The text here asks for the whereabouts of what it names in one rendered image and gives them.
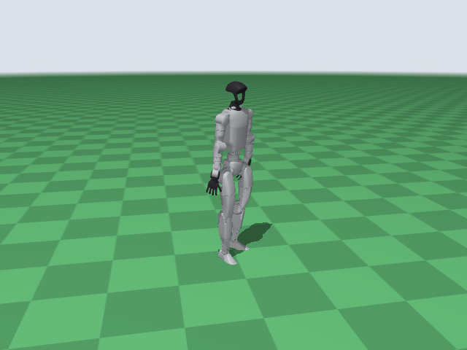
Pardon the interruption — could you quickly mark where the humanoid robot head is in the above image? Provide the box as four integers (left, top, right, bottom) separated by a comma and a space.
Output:
226, 82, 247, 111

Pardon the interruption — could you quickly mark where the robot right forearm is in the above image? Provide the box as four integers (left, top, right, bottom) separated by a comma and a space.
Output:
212, 142, 223, 178

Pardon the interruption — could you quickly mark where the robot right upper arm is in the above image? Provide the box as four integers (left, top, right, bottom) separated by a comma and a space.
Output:
215, 112, 230, 152

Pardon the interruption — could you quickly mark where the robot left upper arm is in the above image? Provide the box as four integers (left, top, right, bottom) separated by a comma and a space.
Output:
246, 109, 255, 143

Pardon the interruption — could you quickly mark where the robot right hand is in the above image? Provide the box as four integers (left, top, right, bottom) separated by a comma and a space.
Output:
206, 172, 222, 195

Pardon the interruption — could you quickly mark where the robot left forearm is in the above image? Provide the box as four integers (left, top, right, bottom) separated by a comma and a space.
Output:
243, 141, 254, 164

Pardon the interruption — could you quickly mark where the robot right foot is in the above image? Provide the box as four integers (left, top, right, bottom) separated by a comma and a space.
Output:
218, 249, 237, 265

